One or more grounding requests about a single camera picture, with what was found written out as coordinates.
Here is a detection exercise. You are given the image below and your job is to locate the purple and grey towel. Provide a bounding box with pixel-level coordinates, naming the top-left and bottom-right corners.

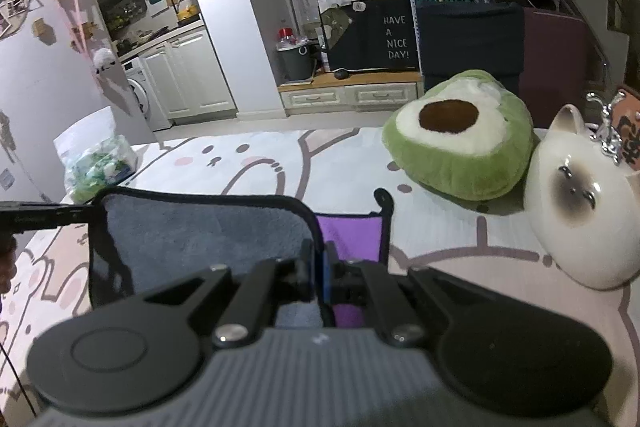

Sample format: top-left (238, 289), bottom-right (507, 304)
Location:
top-left (88, 187), bottom-right (394, 308)

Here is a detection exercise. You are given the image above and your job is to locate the person left hand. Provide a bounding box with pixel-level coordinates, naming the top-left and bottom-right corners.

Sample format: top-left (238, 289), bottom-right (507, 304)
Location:
top-left (0, 232), bottom-right (17, 295)

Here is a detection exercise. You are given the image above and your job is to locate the floral tissue pack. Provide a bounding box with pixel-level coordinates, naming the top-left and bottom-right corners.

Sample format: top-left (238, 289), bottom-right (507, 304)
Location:
top-left (53, 107), bottom-right (138, 204)

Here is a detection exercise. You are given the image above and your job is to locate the green avocado plush pillow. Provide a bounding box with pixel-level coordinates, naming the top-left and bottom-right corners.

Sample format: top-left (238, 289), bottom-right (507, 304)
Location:
top-left (382, 69), bottom-right (536, 202)

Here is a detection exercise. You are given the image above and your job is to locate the white washing machine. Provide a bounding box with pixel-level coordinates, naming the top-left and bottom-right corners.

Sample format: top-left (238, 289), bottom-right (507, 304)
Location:
top-left (122, 57), bottom-right (172, 132)

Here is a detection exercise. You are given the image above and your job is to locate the wooden low cabinet with drawers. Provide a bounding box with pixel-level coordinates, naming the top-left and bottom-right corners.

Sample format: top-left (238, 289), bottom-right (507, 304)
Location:
top-left (278, 72), bottom-right (424, 114)

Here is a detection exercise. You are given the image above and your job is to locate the white kitchen cabinet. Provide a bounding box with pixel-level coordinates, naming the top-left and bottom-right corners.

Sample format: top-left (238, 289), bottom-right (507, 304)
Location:
top-left (120, 20), bottom-right (236, 122)

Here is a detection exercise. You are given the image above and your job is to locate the grey trash bin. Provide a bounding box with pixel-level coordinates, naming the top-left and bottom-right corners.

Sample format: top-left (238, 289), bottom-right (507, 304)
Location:
top-left (278, 41), bottom-right (319, 82)

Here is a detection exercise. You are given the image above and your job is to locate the white ceramic cat figure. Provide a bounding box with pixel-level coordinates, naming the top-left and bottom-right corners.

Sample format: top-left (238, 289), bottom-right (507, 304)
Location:
top-left (524, 104), bottom-right (639, 291)

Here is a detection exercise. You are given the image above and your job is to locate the black have a nice day cloth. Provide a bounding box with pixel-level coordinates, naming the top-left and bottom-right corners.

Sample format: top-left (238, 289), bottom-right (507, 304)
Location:
top-left (320, 0), bottom-right (419, 72)

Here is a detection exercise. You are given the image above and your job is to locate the maroon chair back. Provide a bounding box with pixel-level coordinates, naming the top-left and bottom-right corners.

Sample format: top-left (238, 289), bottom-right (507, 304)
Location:
top-left (518, 9), bottom-right (591, 128)

